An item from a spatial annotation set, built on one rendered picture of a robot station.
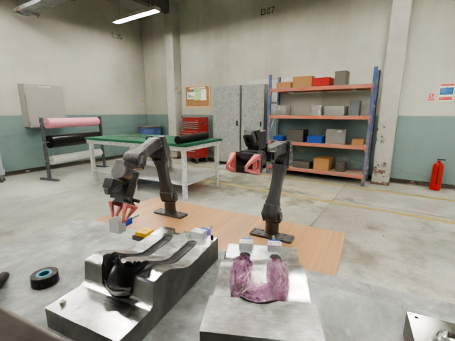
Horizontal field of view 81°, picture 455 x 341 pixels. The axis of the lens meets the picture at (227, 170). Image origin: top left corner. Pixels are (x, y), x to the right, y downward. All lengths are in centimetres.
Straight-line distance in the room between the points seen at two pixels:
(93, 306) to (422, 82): 590
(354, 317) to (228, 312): 39
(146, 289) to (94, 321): 14
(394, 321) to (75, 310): 86
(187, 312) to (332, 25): 611
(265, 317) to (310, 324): 10
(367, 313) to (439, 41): 559
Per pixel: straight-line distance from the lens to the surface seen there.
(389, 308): 100
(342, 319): 91
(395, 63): 585
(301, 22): 669
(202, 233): 105
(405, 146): 611
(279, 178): 124
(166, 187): 146
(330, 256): 121
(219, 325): 67
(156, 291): 81
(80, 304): 89
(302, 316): 71
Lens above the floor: 136
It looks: 12 degrees down
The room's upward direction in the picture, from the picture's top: straight up
